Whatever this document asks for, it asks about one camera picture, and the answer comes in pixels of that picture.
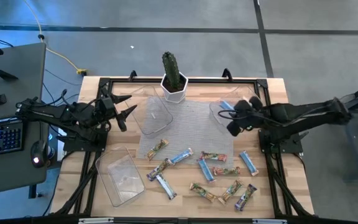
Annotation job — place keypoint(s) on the grey desk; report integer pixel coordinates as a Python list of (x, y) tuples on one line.
[(17, 93)]

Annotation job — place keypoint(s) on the grey woven table mat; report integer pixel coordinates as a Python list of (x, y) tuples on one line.
[(191, 133)]

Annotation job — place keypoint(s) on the black computer mouse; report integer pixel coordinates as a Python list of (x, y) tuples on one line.
[(38, 151)]

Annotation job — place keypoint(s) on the orange green granola bar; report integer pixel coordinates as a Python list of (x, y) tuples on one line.
[(202, 192), (230, 192), (157, 149)]

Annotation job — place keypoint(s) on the snack packets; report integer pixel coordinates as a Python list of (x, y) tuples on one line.
[(206, 170)]

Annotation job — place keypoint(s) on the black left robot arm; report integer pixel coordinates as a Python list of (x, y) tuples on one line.
[(57, 113)]

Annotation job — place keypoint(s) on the white hexagonal plant pot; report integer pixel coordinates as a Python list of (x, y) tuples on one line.
[(174, 96)]

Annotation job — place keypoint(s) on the light blue granola bar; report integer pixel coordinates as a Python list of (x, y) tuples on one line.
[(249, 162), (181, 155), (226, 105)]

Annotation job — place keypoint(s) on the green cactus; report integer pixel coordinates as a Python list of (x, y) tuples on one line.
[(170, 68)]

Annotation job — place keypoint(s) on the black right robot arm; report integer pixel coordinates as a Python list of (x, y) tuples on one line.
[(306, 113)]

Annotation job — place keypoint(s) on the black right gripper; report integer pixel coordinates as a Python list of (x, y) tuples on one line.
[(253, 116)]

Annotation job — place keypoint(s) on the clear plastic bin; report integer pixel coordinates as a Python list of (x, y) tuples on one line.
[(149, 109), (214, 107), (120, 177)]

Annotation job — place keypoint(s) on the red chewy granola bar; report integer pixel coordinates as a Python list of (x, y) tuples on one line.
[(226, 171), (213, 156)]

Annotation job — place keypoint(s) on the silver metal bracket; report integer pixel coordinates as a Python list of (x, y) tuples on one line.
[(269, 221), (95, 220)]

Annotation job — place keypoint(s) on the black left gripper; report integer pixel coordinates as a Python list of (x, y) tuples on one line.
[(104, 109)]

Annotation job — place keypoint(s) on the dark blue green granola bar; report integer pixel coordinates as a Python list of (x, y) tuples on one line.
[(245, 197), (158, 169)]

